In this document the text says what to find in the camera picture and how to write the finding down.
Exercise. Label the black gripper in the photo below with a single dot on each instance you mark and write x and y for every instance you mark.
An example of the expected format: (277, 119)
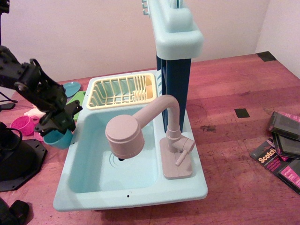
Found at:
(49, 97)

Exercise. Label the black tape corner patch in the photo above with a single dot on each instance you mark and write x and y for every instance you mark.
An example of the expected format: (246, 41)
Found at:
(266, 56)

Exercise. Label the pink plastic plate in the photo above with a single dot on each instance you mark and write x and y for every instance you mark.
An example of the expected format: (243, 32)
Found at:
(38, 137)

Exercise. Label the cream dish drying rack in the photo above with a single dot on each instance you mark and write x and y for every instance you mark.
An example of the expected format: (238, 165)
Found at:
(125, 90)

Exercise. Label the light blue upper shelf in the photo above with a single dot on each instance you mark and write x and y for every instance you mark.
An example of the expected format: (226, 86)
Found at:
(175, 32)

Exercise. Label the teal plastic cup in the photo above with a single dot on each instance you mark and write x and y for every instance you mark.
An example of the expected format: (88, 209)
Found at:
(58, 140)

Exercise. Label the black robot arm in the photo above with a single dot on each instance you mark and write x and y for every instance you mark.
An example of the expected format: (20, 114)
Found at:
(10, 71)

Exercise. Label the green cutting board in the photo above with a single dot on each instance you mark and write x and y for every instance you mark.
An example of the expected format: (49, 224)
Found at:
(80, 95)

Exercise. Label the dark blue shelf support panel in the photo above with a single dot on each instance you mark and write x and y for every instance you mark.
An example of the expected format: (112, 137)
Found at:
(175, 81)

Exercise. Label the light blue toy sink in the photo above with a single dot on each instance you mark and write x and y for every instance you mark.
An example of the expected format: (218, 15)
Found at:
(94, 179)

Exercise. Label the teal plastic plate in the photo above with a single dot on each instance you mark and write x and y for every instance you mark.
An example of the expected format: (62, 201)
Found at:
(71, 88)

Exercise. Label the pink plastic cup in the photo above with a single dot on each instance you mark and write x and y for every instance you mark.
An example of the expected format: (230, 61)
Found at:
(25, 124)

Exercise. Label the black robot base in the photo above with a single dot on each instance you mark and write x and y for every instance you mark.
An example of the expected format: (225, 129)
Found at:
(20, 160)

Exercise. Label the black Scotch package front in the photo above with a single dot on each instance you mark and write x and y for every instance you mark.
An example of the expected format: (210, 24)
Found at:
(266, 156)

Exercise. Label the black tape square centre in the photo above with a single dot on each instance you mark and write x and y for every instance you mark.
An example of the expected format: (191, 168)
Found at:
(241, 113)

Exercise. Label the black pink package lower right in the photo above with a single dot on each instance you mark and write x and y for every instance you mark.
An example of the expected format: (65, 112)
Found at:
(291, 175)

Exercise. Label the cream toy soap bottle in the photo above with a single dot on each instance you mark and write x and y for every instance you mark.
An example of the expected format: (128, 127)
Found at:
(34, 112)

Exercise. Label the black package top right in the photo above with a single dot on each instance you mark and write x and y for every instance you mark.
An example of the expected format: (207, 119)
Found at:
(285, 124)

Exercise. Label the black package middle right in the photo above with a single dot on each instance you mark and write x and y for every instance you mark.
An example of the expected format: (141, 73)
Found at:
(286, 146)

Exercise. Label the beige toy faucet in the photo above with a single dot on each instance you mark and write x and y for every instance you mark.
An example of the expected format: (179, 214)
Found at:
(124, 134)

